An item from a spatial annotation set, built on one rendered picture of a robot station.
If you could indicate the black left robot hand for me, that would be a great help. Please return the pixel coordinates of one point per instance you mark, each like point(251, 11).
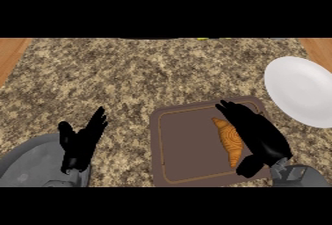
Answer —
point(80, 140)

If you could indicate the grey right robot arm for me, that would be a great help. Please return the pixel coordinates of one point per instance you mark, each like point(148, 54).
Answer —
point(295, 175)

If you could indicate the white round plate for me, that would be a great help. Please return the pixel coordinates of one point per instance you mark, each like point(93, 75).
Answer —
point(303, 90)

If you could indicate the golden brown croissant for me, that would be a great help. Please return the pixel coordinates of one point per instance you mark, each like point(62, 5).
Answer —
point(230, 139)

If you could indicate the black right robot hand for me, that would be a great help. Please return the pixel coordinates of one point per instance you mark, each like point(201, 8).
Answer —
point(257, 132)

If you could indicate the brown rectangular tray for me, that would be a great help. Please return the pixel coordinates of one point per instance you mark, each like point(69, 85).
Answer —
point(190, 140)

